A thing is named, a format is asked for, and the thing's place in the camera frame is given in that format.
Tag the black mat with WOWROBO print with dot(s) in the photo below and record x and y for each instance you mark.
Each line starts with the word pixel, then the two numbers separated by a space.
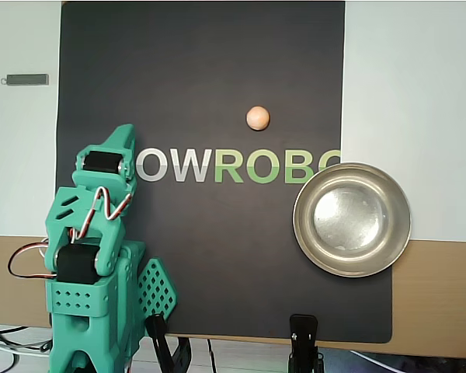
pixel 217 252

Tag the teal printed robot arm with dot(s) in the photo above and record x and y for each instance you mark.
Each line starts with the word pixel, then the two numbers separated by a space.
pixel 101 330

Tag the white paper sheet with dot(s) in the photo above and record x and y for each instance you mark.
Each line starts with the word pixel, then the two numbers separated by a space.
pixel 411 97
pixel 23 155

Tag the orange ball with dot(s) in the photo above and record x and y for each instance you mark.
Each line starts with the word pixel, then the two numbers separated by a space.
pixel 258 118

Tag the metal bowl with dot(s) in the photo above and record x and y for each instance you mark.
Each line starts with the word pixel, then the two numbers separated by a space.
pixel 351 219

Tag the black clamp right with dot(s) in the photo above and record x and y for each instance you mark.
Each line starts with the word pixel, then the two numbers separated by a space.
pixel 303 334

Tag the grey USB stick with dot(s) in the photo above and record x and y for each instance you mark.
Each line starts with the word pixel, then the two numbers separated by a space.
pixel 25 80

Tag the black table clamp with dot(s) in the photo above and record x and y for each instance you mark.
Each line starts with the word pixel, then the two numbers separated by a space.
pixel 159 342

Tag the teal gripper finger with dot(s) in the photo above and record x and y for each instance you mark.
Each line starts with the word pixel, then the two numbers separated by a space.
pixel 129 155
pixel 120 138

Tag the teal gripper body with motor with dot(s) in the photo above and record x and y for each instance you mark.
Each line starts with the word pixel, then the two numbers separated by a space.
pixel 101 162

